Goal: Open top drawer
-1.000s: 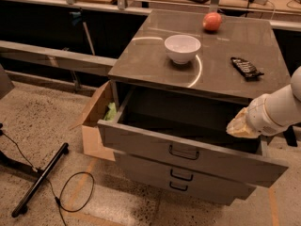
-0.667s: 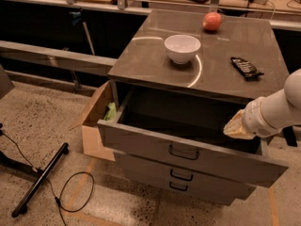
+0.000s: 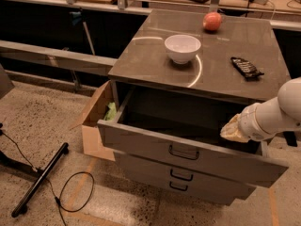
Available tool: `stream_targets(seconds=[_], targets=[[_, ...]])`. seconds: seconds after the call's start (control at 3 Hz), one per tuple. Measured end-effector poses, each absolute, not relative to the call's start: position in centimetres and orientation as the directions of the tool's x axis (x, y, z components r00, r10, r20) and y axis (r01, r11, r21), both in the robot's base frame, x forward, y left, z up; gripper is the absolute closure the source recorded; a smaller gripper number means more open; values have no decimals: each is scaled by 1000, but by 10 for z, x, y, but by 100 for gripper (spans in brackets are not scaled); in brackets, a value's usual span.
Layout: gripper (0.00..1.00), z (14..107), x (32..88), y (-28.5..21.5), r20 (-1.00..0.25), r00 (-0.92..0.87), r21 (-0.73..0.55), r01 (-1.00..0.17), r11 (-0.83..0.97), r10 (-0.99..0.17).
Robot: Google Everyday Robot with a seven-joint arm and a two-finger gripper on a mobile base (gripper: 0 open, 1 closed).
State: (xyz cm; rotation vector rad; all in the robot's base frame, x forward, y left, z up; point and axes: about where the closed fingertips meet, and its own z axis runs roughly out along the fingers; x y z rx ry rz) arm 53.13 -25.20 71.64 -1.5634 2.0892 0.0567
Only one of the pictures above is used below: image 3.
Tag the black stand leg bar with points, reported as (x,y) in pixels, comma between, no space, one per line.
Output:
(21,207)

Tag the grey drawer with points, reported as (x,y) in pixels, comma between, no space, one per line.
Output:
(183,188)
(130,163)
(184,131)

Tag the green bag in box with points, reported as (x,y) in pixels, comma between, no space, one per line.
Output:
(110,112)

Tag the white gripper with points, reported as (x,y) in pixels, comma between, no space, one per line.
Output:
(249,122)

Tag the black snack bar wrapper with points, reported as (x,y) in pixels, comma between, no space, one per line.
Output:
(245,68)

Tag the white ceramic bowl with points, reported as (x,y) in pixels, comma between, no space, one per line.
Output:
(182,48)

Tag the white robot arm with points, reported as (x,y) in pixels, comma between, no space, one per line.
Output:
(262,121)

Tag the grey metal drawer cabinet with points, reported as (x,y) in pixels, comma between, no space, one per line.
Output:
(210,74)

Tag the grey middle drawer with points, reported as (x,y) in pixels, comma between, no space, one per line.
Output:
(130,163)

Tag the red apple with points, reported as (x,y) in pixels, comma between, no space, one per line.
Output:
(212,21)

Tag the grey top drawer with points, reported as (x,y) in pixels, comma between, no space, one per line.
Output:
(184,131)

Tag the brown cardboard box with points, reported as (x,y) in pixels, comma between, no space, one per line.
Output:
(93,111)

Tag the grey metal rail beam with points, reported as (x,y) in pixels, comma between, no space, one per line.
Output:
(62,59)

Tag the grey bottom drawer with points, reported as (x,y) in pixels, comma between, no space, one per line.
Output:
(183,188)

